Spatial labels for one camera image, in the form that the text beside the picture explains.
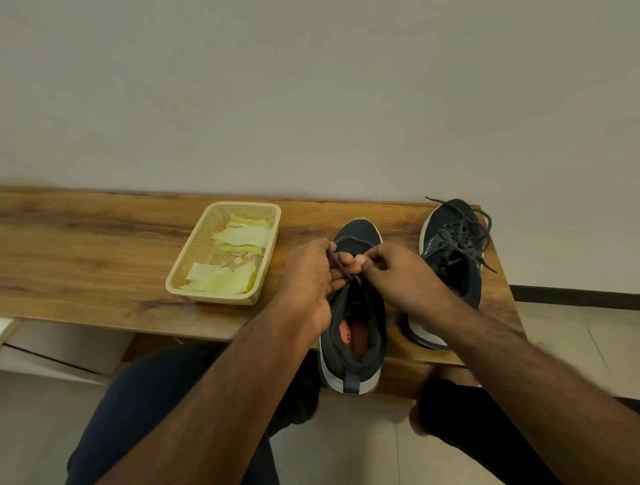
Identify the person's right hand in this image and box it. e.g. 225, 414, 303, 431
353, 243, 471, 330

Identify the person's left hand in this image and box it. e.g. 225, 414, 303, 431
277, 238, 363, 336

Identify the grey shoelace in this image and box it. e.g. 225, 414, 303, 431
325, 235, 379, 288
425, 196, 497, 274

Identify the dark sneaker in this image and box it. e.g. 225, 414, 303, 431
318, 217, 389, 396
402, 198, 493, 350

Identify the person's left forearm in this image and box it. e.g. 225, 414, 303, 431
97, 299, 331, 485

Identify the person's right forearm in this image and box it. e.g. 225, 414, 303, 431
442, 304, 640, 485

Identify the cream plastic mesh basket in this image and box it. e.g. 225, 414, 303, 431
165, 201, 283, 306

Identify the dark baseboard strip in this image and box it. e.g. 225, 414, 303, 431
509, 284, 640, 310

